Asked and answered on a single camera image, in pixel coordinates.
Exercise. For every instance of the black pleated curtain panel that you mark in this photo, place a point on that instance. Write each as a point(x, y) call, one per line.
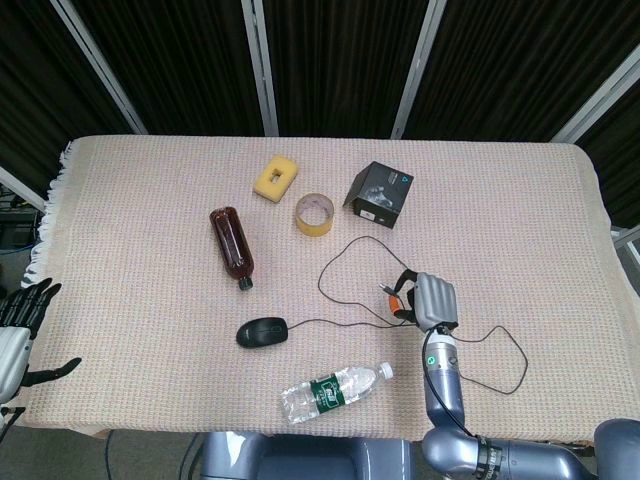
point(175, 60)
point(35, 75)
point(515, 60)
point(340, 60)

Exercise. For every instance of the beige woven tablecloth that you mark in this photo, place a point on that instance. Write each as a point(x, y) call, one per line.
point(150, 240)

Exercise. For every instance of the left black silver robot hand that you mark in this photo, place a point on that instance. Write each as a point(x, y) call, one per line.
point(12, 350)

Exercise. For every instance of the yellow tape roll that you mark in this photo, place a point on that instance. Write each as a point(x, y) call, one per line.
point(315, 226)

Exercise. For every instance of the black computer mouse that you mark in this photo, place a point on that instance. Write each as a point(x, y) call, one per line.
point(261, 332)

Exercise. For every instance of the aluminium frame post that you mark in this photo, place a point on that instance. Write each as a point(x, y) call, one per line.
point(22, 189)
point(417, 70)
point(100, 65)
point(262, 70)
point(595, 100)

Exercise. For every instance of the brown liquid plastic bottle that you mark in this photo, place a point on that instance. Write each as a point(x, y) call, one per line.
point(232, 245)

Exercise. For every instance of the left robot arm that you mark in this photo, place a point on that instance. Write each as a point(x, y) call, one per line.
point(5, 417)

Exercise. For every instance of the yellow sponge with hole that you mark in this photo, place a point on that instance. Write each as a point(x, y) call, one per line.
point(287, 181)

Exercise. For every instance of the blue-grey robot torso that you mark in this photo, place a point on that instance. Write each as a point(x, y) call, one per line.
point(310, 457)

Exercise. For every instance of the black cardboard box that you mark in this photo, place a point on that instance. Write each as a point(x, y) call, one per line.
point(382, 200)

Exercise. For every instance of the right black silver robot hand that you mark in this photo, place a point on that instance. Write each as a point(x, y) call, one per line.
point(435, 302)

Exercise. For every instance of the clear water bottle green label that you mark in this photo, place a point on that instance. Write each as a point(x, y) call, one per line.
point(330, 392)

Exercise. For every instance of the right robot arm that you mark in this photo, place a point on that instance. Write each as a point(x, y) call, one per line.
point(445, 390)

